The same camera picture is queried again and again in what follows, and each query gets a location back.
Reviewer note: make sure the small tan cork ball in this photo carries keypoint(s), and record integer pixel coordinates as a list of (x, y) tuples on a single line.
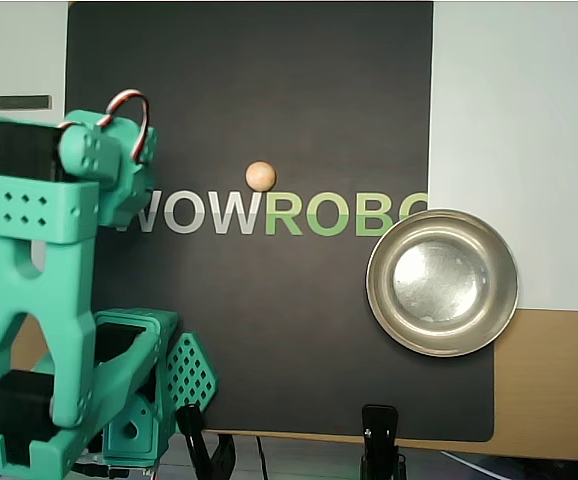
[(260, 176)]

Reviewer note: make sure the teal robot arm with base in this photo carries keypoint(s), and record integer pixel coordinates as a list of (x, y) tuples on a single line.
[(34, 280)]

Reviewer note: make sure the metal bowl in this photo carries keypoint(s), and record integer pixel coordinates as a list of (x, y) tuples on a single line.
[(441, 282)]

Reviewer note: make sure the black usb stick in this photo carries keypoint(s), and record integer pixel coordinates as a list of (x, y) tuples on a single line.
[(21, 102)]

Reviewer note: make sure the black mat with WOWROBO print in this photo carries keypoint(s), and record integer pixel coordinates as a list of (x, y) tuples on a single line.
[(269, 325)]

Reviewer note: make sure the white paper sheet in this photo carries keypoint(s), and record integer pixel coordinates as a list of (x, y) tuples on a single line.
[(9, 60)]

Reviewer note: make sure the black table clamp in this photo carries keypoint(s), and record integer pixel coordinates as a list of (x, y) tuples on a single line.
[(191, 435)]

